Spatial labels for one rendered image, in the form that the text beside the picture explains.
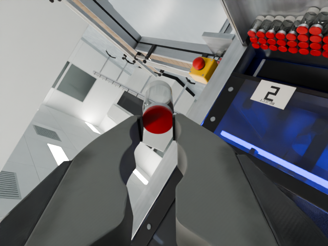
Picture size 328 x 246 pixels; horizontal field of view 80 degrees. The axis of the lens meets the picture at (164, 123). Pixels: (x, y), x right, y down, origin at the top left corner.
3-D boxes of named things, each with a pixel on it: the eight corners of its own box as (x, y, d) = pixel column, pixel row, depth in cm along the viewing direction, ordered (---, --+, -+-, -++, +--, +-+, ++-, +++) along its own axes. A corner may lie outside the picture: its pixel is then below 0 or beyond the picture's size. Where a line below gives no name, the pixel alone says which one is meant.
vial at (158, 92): (171, 78, 16) (174, 103, 12) (172, 103, 17) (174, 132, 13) (144, 80, 16) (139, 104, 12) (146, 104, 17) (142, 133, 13)
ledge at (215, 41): (247, 59, 73) (244, 64, 73) (218, 54, 82) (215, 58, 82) (235, 33, 63) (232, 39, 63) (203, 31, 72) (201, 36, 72)
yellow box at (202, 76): (222, 71, 69) (212, 88, 69) (207, 67, 74) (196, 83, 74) (214, 57, 63) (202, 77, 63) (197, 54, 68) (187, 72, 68)
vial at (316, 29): (334, 15, 37) (321, 35, 37) (320, 14, 39) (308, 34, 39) (334, 6, 36) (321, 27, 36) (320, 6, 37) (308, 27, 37)
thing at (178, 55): (247, 47, 70) (224, 85, 69) (257, 71, 81) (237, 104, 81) (140, 34, 116) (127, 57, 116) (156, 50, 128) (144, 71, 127)
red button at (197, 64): (209, 63, 65) (203, 73, 65) (200, 61, 68) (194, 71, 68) (204, 56, 63) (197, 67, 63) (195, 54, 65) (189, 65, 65)
